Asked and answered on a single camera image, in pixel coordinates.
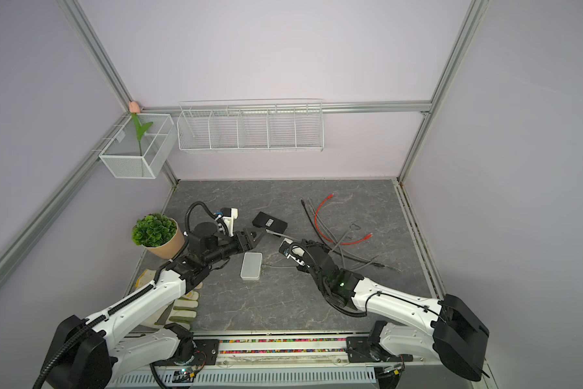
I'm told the black network switch box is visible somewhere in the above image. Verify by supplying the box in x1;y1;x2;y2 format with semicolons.
252;212;288;236

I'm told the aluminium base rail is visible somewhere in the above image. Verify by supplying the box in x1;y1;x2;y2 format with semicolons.
77;331;487;373

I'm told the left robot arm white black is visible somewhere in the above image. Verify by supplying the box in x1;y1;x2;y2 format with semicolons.
33;223;267;388

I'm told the black cable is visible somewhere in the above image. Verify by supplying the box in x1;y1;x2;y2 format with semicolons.
299;198;385;268

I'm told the pink tulip artificial flower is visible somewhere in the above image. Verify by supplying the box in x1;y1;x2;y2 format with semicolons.
129;101;153;157

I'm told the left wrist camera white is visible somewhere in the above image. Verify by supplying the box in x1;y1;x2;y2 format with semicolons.
215;207;238;237

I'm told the red ethernet cable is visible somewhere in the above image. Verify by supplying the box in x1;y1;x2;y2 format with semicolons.
313;193;374;246

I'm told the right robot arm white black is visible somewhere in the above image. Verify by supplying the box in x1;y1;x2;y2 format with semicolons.
279;238;489;382

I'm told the white mesh wall basket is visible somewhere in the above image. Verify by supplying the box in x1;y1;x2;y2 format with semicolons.
100;113;178;179

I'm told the green potted plant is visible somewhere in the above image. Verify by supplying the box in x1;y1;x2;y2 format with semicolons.
132;213;184;259

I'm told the white network switch box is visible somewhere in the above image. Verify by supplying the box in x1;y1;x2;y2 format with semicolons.
241;252;263;281

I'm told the white wire wall shelf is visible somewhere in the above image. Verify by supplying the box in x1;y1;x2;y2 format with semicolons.
177;99;325;152

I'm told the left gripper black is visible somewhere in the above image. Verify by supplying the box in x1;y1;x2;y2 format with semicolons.
204;228;267;266

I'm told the yellow white work glove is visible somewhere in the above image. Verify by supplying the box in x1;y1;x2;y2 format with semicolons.
141;284;202;330

